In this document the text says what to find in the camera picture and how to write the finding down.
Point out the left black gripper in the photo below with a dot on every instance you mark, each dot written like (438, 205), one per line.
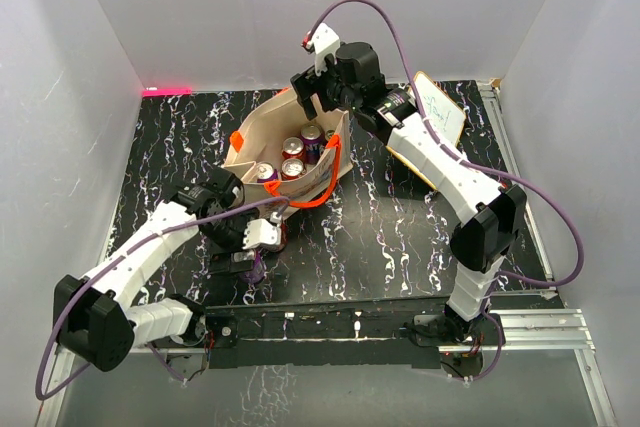
(220, 259)

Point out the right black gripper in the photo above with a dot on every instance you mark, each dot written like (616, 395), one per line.
(306, 84)

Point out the purple Fanta can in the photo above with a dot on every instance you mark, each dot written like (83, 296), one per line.
(313, 140)
(257, 272)
(266, 172)

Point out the red coke can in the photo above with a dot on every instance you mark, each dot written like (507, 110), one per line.
(293, 147)
(282, 239)
(292, 169)

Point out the canvas bag with orange handles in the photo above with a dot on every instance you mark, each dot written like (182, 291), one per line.
(260, 138)

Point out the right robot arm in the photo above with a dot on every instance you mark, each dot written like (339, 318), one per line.
(490, 215)

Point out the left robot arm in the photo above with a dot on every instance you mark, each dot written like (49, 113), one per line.
(94, 316)

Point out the pink marker pen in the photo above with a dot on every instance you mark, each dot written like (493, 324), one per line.
(161, 92)

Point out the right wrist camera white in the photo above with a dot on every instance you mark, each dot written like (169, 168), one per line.
(322, 43)

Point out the small whiteboard with orange frame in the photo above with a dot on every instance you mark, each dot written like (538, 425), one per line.
(427, 143)

